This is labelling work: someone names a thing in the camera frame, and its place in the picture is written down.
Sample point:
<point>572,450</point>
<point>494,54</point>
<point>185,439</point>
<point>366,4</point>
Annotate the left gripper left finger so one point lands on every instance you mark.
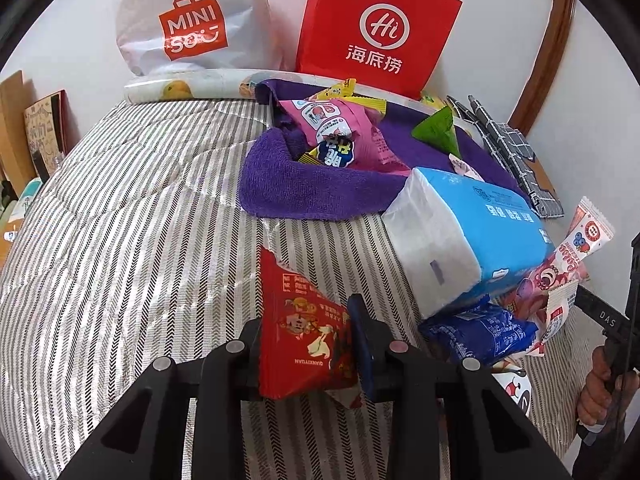
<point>143,435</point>

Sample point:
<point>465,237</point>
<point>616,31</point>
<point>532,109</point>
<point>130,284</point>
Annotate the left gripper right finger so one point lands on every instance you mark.
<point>488,435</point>

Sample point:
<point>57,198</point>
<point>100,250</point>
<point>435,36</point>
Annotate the red snack packet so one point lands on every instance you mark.
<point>306,339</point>

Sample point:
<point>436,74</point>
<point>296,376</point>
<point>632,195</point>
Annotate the pink nougat packet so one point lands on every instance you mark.
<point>463,169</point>

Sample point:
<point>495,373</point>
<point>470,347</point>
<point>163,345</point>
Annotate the green snack packet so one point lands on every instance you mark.
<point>438,131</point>

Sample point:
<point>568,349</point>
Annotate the pink snack packet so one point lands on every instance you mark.
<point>344,136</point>

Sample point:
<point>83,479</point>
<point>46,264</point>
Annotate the yellow snack packet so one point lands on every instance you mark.
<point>344,90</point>

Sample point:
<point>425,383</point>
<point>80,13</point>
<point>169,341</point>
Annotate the person's right hand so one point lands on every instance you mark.
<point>595,401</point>

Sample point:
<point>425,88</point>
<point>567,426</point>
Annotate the dark blue snack packet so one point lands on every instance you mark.
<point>485,331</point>

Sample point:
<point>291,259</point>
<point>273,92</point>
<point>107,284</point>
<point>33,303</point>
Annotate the small white red sachet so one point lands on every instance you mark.
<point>552,316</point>

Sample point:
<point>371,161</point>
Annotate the white red strawberry snack pouch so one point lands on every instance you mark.
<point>589,231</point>

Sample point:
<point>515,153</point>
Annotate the striped grey quilt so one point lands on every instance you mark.
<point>138,248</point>

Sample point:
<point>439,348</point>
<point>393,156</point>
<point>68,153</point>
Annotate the blue tissue pack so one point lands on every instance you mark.
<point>459,239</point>

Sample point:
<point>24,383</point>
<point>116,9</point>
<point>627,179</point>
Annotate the wooden bedside table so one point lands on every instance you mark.
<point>13,218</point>

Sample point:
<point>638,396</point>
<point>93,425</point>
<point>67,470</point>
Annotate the purple towel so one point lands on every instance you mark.
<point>274,184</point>

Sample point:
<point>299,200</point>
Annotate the blue plaid folded cloth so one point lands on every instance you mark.
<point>509,147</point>

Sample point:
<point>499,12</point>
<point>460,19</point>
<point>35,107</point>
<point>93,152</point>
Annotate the yellow lemon tea pack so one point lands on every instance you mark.
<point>433,101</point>

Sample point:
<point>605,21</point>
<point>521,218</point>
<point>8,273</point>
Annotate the white patterned rolled sheet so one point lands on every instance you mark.
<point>217,83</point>

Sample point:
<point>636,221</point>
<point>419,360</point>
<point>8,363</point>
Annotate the white Miniso plastic bag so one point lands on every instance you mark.
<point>158,36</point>

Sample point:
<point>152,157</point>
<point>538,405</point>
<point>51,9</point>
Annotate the red Haidilao paper bag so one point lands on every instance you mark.
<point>393,45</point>

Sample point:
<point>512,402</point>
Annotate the brown wooden door frame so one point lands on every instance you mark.
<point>546,66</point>

